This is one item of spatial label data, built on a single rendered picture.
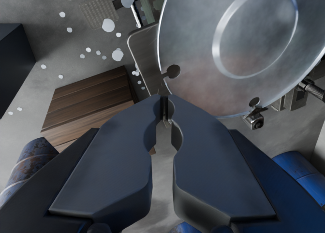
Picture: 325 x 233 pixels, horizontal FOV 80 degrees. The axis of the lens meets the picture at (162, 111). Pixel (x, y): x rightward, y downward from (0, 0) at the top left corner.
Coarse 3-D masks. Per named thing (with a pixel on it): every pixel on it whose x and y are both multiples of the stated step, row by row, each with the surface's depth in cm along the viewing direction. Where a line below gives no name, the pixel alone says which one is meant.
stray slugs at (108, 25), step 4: (124, 0) 33; (128, 0) 33; (132, 0) 33; (124, 4) 33; (128, 4) 34; (104, 20) 34; (108, 20) 34; (104, 24) 34; (108, 24) 35; (112, 24) 35; (104, 28) 35; (108, 28) 35; (112, 28) 35; (116, 52) 38; (120, 52) 38; (112, 56) 38; (116, 56) 38; (120, 56) 39; (116, 60) 39; (320, 60) 44; (316, 64) 45; (136, 68) 41
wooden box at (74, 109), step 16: (80, 80) 106; (96, 80) 102; (112, 80) 97; (128, 80) 98; (64, 96) 97; (80, 96) 93; (96, 96) 90; (112, 96) 86; (128, 96) 83; (48, 112) 90; (64, 112) 86; (80, 112) 83; (96, 112) 81; (112, 112) 82; (48, 128) 80; (64, 128) 81; (80, 128) 83; (64, 144) 86
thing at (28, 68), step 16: (0, 32) 74; (16, 32) 79; (0, 48) 66; (16, 48) 77; (0, 64) 65; (16, 64) 76; (32, 64) 91; (0, 80) 64; (16, 80) 74; (0, 96) 63; (0, 112) 62
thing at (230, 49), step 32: (192, 0) 23; (224, 0) 24; (256, 0) 24; (288, 0) 25; (320, 0) 27; (160, 32) 24; (192, 32) 25; (224, 32) 26; (256, 32) 27; (288, 32) 28; (320, 32) 30; (160, 64) 26; (192, 64) 28; (224, 64) 29; (256, 64) 30; (288, 64) 33; (192, 96) 32; (224, 96) 34; (256, 96) 36
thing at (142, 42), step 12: (156, 24) 24; (132, 36) 24; (144, 36) 24; (156, 36) 25; (132, 48) 25; (144, 48) 25; (156, 48) 26; (144, 60) 26; (156, 60) 27; (144, 72) 27; (156, 72) 28; (168, 72) 28; (156, 84) 29
